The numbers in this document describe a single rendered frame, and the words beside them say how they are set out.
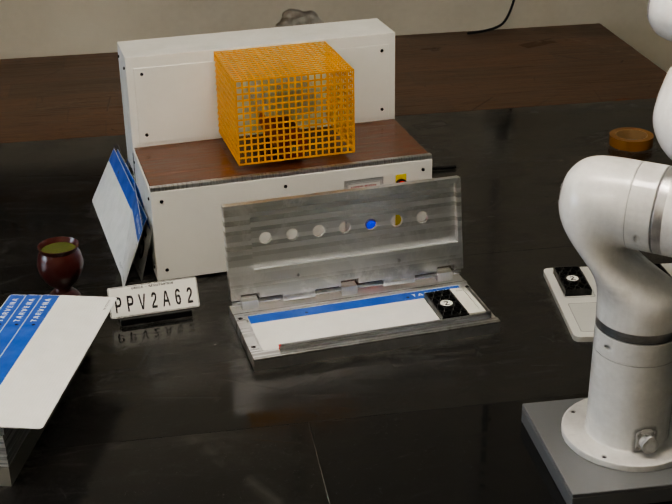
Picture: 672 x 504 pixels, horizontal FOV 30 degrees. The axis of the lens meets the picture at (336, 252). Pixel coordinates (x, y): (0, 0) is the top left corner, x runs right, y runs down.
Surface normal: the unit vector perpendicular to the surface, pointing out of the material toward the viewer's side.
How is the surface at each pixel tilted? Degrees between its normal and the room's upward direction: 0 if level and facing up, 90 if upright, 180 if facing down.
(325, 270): 81
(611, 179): 42
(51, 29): 90
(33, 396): 0
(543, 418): 1
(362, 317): 0
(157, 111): 90
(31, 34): 90
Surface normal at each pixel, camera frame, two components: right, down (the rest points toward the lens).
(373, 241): 0.27, 0.25
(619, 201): -0.43, 0.00
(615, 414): -0.51, 0.37
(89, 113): -0.01, -0.90
